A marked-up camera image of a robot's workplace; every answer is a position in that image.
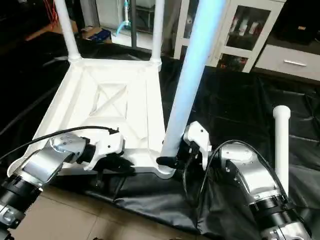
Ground white plastic table top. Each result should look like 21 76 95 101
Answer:
7 57 179 181

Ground black work mat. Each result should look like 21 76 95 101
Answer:
0 32 320 236

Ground brown cardboard box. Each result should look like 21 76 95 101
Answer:
80 27 113 44

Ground grey metal pole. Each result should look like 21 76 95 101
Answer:
130 0 139 49

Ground light blue mop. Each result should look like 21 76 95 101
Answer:
115 0 133 37

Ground white drawer unit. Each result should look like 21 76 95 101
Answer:
254 43 320 82

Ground white glass door cabinet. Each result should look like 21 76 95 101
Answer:
172 0 282 74

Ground white appliance cabinet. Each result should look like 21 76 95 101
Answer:
95 0 156 34

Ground black tv cabinet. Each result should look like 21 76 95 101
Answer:
276 0 320 52

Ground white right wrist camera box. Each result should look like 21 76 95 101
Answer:
182 120 213 172

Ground red cable bundle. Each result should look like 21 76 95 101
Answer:
42 0 59 27

